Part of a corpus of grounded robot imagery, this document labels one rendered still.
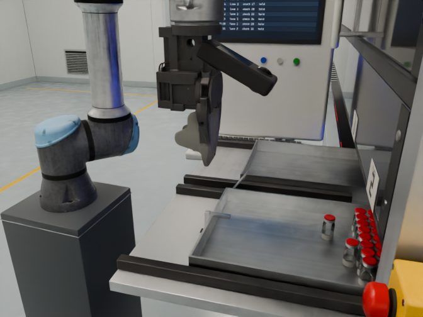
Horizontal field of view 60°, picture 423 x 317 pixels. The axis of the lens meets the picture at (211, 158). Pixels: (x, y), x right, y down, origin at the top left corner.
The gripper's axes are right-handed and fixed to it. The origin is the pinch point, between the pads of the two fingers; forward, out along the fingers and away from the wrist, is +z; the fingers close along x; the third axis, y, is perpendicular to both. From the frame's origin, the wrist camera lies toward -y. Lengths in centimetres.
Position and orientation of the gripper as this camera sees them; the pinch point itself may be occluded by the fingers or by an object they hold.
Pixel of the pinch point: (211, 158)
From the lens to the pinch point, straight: 58.4
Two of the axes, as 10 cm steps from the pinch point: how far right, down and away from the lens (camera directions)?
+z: 0.0, 9.3, 3.7
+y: -9.7, -1.0, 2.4
